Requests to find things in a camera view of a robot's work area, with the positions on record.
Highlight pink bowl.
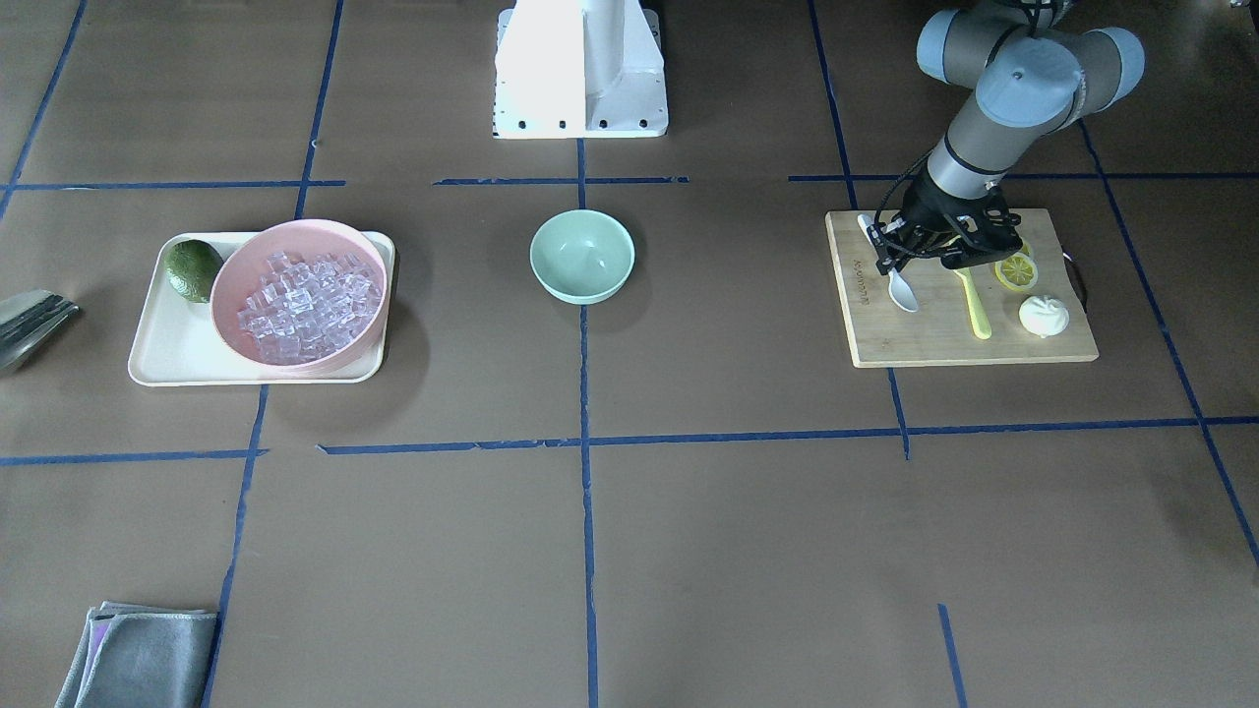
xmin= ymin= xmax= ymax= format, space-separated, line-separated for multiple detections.
xmin=210 ymin=219 xmax=392 ymax=380

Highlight green bowl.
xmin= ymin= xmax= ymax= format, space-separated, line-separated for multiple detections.
xmin=529 ymin=209 xmax=637 ymax=306

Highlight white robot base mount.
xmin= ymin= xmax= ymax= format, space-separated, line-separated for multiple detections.
xmin=492 ymin=1 xmax=670 ymax=140

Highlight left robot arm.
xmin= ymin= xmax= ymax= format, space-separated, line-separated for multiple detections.
xmin=865 ymin=1 xmax=1146 ymax=273

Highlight yellow plastic knife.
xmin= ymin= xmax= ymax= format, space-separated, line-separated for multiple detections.
xmin=952 ymin=268 xmax=992 ymax=340

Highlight white plastic spoon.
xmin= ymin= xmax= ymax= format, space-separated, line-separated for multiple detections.
xmin=856 ymin=213 xmax=919 ymax=312

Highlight green lime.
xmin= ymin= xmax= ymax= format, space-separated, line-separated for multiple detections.
xmin=162 ymin=239 xmax=225 ymax=304

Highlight bamboo cutting board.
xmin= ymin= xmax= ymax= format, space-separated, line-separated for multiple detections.
xmin=823 ymin=207 xmax=1099 ymax=368

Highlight grey folded cloth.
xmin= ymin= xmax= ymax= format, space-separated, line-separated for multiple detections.
xmin=54 ymin=601 xmax=217 ymax=707

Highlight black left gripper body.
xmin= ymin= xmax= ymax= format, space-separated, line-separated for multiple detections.
xmin=875 ymin=168 xmax=1021 ymax=270

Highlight lower lemon slice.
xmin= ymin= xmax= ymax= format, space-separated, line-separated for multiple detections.
xmin=993 ymin=252 xmax=1039 ymax=292

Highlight cream plastic tray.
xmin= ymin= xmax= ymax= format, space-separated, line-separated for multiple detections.
xmin=128 ymin=231 xmax=395 ymax=385

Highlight pile of clear ice cubes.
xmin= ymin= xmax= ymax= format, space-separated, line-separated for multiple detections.
xmin=235 ymin=251 xmax=384 ymax=367

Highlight metal ice scoop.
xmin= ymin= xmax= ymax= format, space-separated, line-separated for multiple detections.
xmin=1 ymin=288 xmax=82 ymax=377

